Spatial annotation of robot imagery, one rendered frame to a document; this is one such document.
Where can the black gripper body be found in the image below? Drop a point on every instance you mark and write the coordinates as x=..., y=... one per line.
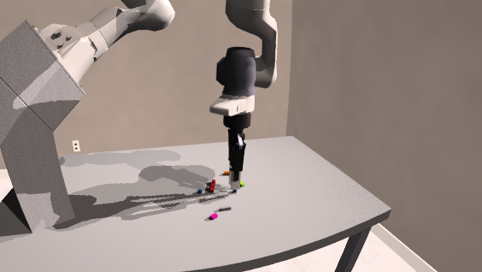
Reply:
x=237, y=123

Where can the grey rod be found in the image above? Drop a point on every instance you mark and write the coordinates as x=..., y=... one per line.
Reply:
x=223, y=208

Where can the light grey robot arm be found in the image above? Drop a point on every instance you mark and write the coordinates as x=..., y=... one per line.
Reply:
x=79, y=47

